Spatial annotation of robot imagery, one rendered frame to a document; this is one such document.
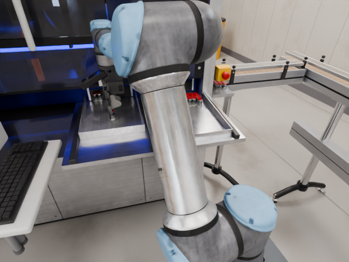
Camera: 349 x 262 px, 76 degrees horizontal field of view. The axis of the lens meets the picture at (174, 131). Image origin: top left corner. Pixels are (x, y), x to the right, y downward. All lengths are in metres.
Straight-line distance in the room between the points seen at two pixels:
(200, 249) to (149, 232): 1.21
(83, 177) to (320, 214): 1.66
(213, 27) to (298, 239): 1.59
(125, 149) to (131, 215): 0.94
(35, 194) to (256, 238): 0.71
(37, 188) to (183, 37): 0.73
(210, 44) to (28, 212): 0.73
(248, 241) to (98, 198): 1.21
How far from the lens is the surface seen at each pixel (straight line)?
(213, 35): 0.45
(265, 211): 0.53
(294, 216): 1.93
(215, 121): 1.02
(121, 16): 0.39
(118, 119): 1.05
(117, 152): 0.86
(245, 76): 1.45
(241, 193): 0.55
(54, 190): 1.55
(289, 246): 1.78
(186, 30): 0.41
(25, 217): 0.87
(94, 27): 0.89
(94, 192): 1.56
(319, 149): 1.74
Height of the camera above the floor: 1.42
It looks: 35 degrees down
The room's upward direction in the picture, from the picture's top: 1 degrees clockwise
